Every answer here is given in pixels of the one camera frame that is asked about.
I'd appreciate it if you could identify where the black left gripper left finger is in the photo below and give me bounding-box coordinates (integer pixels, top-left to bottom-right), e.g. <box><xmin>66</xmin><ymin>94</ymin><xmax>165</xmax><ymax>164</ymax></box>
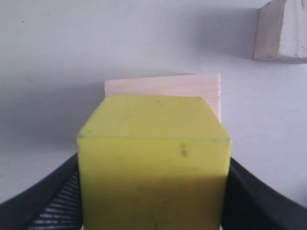
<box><xmin>0</xmin><ymin>154</ymin><xmax>83</xmax><ymax>230</ymax></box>

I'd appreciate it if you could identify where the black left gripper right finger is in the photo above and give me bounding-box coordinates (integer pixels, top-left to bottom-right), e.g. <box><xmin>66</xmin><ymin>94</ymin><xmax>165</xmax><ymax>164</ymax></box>
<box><xmin>221</xmin><ymin>159</ymin><xmax>307</xmax><ymax>230</ymax></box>

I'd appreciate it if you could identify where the yellow painted wooden cube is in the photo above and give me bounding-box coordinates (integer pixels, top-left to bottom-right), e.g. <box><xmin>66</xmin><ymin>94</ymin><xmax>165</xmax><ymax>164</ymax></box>
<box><xmin>77</xmin><ymin>94</ymin><xmax>232</xmax><ymax>230</ymax></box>

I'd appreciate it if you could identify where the large natural wooden cube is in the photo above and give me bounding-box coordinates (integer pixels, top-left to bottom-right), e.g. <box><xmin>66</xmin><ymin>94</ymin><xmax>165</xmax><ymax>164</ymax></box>
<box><xmin>104</xmin><ymin>73</ymin><xmax>221</xmax><ymax>120</ymax></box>

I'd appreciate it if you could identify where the small pale wooden cube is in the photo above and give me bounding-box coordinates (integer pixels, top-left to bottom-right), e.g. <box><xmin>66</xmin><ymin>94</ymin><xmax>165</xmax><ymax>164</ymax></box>
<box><xmin>253</xmin><ymin>0</ymin><xmax>307</xmax><ymax>64</ymax></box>

